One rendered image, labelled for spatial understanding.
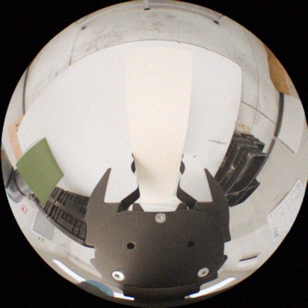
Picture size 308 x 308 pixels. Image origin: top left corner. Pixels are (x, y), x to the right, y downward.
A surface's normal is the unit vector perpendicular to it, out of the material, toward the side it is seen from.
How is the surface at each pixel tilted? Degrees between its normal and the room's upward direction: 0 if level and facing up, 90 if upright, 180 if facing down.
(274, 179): 90
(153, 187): 0
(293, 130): 90
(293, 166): 90
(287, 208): 90
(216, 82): 0
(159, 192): 0
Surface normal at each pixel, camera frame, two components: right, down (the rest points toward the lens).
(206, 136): 0.00, 0.54
